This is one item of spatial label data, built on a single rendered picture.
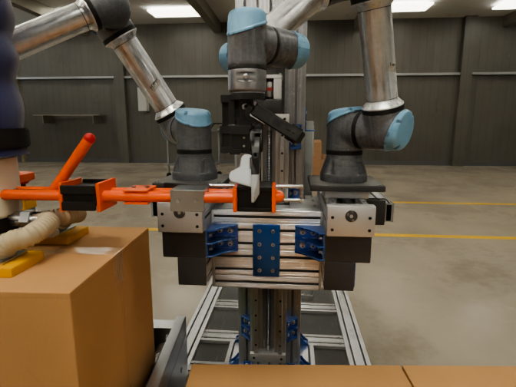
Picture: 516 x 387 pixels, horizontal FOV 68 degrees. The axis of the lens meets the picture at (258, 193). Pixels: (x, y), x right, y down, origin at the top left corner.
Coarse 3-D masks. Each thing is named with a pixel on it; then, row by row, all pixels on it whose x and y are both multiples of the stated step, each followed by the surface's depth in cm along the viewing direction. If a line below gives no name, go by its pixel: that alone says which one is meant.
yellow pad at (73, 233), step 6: (18, 228) 92; (72, 228) 93; (78, 228) 94; (84, 228) 95; (60, 234) 88; (66, 234) 89; (72, 234) 89; (78, 234) 92; (84, 234) 95; (42, 240) 87; (48, 240) 87; (54, 240) 87; (60, 240) 87; (66, 240) 87; (72, 240) 89
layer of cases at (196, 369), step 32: (192, 384) 101; (224, 384) 101; (256, 384) 101; (288, 384) 101; (320, 384) 101; (352, 384) 101; (384, 384) 101; (416, 384) 101; (448, 384) 101; (480, 384) 101; (512, 384) 101
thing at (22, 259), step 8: (16, 256) 73; (24, 256) 74; (32, 256) 74; (40, 256) 77; (0, 264) 70; (8, 264) 70; (16, 264) 70; (24, 264) 72; (32, 264) 74; (0, 272) 68; (8, 272) 68; (16, 272) 70
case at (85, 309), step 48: (96, 240) 90; (144, 240) 99; (0, 288) 64; (48, 288) 64; (96, 288) 72; (144, 288) 99; (0, 336) 65; (48, 336) 64; (96, 336) 72; (144, 336) 99; (0, 384) 66; (48, 384) 66; (96, 384) 72
